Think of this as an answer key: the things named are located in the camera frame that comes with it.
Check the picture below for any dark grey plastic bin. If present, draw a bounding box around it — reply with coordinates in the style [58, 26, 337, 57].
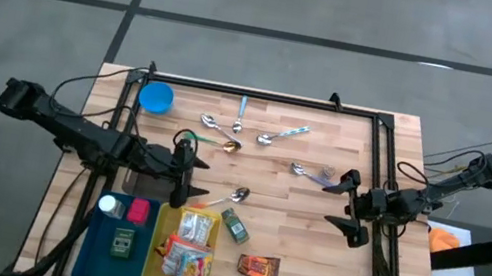
[120, 165, 181, 205]

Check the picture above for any red white snack packet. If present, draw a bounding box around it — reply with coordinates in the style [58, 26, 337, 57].
[158, 233, 214, 276]

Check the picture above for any orange brown candy packet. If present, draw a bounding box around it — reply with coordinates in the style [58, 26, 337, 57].
[235, 251, 283, 276]

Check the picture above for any white-capped bagel seasoning jar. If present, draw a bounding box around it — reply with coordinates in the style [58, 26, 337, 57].
[95, 193, 128, 221]

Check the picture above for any white yellow snack packet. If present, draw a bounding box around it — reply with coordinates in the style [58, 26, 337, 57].
[175, 208, 217, 248]

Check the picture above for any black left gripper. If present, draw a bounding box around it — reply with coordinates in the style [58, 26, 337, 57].
[160, 125, 221, 215]

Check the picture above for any green-handled gold spoon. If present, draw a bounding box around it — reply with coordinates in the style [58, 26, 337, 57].
[183, 131, 243, 156]

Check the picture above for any orange-handled metal spoon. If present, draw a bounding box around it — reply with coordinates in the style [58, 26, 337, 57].
[191, 178, 252, 219]

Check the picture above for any all-silver metal spoon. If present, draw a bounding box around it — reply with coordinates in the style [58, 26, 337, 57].
[196, 112, 248, 148]

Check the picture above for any teal plastic bin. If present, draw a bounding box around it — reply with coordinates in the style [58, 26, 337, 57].
[70, 186, 164, 276]

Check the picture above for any striped-handle metal spoon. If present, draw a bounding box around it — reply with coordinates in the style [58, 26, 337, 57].
[254, 116, 313, 154]

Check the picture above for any orange cloth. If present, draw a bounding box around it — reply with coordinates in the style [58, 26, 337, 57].
[426, 226, 464, 258]

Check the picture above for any black metal frame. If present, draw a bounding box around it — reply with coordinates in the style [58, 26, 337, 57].
[2, 41, 484, 276]

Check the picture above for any blue plastic bowl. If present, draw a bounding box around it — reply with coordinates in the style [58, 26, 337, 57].
[136, 78, 178, 119]

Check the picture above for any purple-handled metal spoon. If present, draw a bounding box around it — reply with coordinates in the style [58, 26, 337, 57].
[287, 160, 340, 192]

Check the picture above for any dark green tin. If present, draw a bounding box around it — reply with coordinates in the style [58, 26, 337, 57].
[108, 225, 138, 261]

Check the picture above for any thin black cable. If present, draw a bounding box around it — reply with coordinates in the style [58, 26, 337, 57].
[422, 118, 492, 177]

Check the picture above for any red paprika tin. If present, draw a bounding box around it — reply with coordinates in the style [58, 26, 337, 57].
[125, 196, 153, 227]

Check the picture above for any green spice bottle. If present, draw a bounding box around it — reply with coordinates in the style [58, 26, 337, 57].
[216, 206, 255, 247]

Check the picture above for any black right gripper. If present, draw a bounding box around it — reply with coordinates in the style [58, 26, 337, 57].
[312, 164, 386, 253]

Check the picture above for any blue-handled metal spoon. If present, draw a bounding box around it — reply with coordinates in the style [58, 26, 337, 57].
[231, 93, 250, 135]

